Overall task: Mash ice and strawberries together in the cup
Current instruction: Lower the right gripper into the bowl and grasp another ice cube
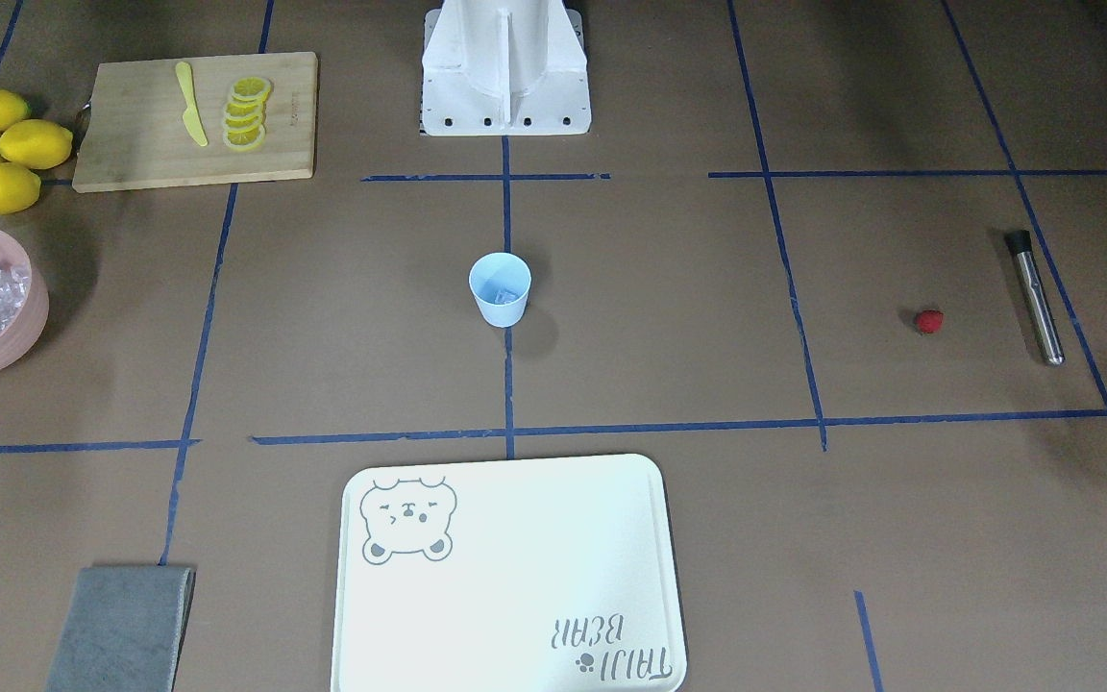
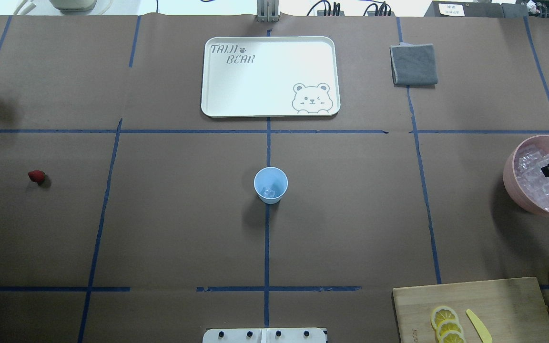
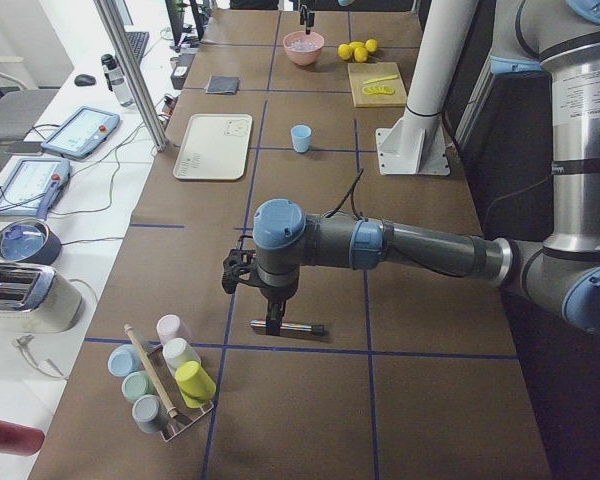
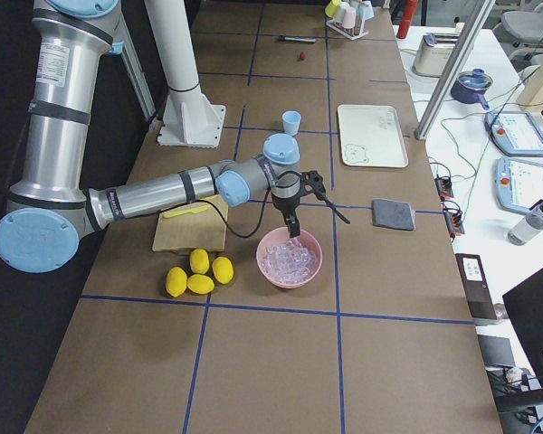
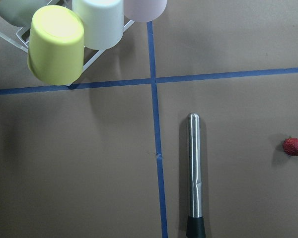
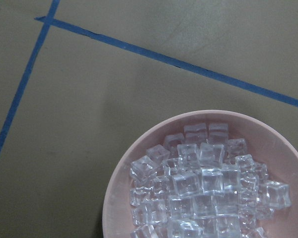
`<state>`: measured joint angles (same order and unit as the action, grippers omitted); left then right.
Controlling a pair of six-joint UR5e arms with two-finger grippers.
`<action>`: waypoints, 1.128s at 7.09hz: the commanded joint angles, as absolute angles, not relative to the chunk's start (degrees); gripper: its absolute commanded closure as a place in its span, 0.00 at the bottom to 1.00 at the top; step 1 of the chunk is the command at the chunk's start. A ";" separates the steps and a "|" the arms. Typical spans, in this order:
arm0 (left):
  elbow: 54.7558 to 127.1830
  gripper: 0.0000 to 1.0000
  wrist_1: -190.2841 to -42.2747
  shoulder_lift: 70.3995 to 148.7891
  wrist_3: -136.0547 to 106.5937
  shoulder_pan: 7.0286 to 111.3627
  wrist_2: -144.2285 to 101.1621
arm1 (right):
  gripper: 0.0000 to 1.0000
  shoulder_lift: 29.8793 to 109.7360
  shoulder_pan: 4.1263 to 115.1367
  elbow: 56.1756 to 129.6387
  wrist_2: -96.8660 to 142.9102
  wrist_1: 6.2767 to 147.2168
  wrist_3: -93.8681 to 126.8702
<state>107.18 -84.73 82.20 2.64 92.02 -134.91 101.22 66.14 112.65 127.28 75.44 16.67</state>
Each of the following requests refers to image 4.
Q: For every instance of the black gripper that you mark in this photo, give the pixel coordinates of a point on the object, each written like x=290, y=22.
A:
x=286, y=205

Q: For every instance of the light blue plastic cup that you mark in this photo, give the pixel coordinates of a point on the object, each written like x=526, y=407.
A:
x=291, y=122

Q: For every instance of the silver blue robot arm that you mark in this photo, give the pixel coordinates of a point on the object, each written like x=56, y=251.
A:
x=47, y=212

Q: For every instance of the clear ice cubes pile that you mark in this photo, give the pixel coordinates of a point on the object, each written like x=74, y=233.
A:
x=289, y=262

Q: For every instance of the pink plastic cup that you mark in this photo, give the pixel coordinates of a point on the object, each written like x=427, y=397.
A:
x=346, y=16

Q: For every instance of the yellow-green plastic cup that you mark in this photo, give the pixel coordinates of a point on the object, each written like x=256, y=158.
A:
x=331, y=8

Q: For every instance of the pink bowl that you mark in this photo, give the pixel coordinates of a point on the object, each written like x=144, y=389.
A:
x=281, y=235

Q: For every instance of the yellow lemon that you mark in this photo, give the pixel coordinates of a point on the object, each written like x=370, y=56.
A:
x=199, y=261
x=223, y=270
x=200, y=284
x=176, y=282

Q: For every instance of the wooden cutting board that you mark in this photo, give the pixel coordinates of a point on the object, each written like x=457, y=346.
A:
x=205, y=230

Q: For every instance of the yellow plastic knife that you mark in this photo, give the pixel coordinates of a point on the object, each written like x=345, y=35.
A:
x=180, y=212

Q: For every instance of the grey folded cloth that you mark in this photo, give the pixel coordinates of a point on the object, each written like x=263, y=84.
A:
x=393, y=214

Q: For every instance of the cream bear serving tray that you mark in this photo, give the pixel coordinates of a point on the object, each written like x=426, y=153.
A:
x=371, y=136

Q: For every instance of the brown box with label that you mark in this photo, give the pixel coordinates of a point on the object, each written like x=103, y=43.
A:
x=476, y=289

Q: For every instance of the white toaster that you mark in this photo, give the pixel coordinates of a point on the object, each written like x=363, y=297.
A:
x=433, y=54

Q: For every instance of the blue pot with lid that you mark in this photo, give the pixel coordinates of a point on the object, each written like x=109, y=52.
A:
x=471, y=87

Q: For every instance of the lower teach pendant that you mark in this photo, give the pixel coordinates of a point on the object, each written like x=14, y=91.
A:
x=518, y=183

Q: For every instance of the teach pendant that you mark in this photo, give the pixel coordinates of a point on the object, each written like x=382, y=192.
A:
x=518, y=183
x=515, y=133

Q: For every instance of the upper teach pendant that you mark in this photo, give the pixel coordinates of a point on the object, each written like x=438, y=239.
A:
x=515, y=133

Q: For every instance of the grey water bottle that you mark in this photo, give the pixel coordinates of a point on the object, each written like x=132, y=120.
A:
x=528, y=227

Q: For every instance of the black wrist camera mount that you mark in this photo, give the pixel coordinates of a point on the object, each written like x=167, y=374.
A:
x=311, y=182

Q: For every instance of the aluminium frame post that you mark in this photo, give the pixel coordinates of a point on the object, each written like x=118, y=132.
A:
x=454, y=65

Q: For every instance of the white wire cup rack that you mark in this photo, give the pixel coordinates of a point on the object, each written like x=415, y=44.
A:
x=352, y=33

